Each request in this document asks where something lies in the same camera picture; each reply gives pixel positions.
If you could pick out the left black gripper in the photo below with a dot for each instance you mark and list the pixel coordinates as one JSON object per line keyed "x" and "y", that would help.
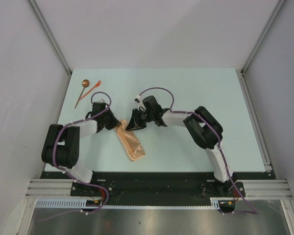
{"x": 115, "y": 123}

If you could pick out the orange cloth napkin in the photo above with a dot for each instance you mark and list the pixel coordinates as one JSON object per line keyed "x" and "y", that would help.
{"x": 130, "y": 142}

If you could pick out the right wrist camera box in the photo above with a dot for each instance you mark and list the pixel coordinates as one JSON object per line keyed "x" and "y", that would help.
{"x": 139, "y": 100}

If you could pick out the copper spoon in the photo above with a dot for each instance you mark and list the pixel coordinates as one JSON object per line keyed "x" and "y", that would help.
{"x": 85, "y": 84}

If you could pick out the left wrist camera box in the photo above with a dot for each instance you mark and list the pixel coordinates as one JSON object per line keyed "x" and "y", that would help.
{"x": 101, "y": 100}

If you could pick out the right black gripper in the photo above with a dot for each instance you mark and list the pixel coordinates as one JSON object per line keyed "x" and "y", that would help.
{"x": 135, "y": 123}

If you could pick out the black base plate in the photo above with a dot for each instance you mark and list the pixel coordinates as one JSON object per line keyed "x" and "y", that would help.
{"x": 163, "y": 188}

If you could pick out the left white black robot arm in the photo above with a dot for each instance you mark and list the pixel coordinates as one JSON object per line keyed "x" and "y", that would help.
{"x": 62, "y": 145}

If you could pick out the left aluminium frame post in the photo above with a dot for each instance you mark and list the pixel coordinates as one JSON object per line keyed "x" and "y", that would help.
{"x": 39, "y": 16}

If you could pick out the aluminium frame post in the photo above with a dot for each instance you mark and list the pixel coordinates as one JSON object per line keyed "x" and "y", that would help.
{"x": 39, "y": 16}
{"x": 264, "y": 33}

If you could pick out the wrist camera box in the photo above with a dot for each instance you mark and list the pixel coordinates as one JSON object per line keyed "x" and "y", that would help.
{"x": 101, "y": 100}
{"x": 139, "y": 100}

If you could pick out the slotted cable duct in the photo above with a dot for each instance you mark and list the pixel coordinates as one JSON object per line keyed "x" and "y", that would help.
{"x": 89, "y": 204}

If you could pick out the orange plastic fork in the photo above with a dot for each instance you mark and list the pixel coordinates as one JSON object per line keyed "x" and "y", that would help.
{"x": 95, "y": 86}

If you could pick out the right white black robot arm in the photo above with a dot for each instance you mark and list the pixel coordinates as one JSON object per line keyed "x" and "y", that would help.
{"x": 204, "y": 129}

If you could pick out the right aluminium frame post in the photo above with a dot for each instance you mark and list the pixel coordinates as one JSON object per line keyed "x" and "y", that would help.
{"x": 264, "y": 33}

